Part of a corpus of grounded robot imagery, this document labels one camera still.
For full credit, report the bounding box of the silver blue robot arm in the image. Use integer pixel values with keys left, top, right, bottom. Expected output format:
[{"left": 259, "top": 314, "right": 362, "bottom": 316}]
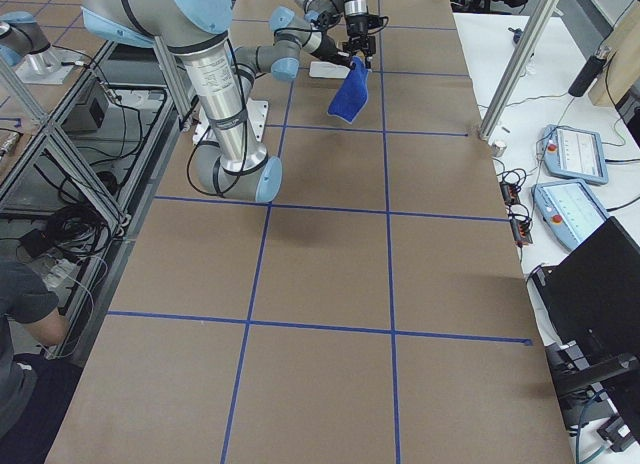
[{"left": 82, "top": 0, "right": 388, "bottom": 203}]

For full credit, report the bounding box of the aluminium frame post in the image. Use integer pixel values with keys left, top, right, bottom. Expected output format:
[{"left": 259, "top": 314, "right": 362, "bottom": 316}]
[{"left": 478, "top": 0, "right": 559, "bottom": 141}]

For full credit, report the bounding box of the blue teach pendant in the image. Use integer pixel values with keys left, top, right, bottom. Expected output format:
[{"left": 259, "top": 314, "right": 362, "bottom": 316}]
[
  {"left": 541, "top": 125, "right": 609, "bottom": 185},
  {"left": 532, "top": 178, "right": 610, "bottom": 251}
]

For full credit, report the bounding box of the blue teach pendant lower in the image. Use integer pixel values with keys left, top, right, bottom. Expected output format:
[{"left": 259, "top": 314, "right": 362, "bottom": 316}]
[{"left": 532, "top": 178, "right": 610, "bottom": 251}]

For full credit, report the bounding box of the blue microfiber towel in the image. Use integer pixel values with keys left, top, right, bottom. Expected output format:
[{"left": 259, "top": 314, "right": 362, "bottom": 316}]
[{"left": 327, "top": 57, "right": 369, "bottom": 124}]

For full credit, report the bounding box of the black cable bundle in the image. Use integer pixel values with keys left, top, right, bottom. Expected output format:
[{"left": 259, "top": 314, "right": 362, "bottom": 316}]
[{"left": 19, "top": 206, "right": 114, "bottom": 260}]

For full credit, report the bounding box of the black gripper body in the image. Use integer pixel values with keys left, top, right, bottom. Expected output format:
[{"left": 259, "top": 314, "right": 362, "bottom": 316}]
[{"left": 345, "top": 14, "right": 376, "bottom": 57}]

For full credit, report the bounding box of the person in grey shirt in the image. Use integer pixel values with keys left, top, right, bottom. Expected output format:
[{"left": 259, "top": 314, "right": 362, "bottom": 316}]
[{"left": 1, "top": 259, "right": 77, "bottom": 463}]

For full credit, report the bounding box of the black cylinder bottle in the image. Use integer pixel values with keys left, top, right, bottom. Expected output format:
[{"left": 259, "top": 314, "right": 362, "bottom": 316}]
[{"left": 568, "top": 55, "right": 607, "bottom": 98}]

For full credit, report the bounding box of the wooden board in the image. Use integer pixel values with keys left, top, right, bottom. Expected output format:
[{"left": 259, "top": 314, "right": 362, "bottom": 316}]
[{"left": 588, "top": 5, "right": 639, "bottom": 107}]

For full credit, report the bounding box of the black laptop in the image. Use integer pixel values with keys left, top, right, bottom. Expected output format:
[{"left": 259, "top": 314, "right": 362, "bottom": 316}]
[{"left": 532, "top": 217, "right": 639, "bottom": 358}]

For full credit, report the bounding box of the grey control box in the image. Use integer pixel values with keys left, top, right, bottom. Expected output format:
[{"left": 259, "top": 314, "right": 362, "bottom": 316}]
[{"left": 62, "top": 80, "right": 109, "bottom": 133}]

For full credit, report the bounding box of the blue teach pendant upper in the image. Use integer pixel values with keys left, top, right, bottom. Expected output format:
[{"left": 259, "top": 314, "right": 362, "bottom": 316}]
[{"left": 541, "top": 125, "right": 609, "bottom": 185}]

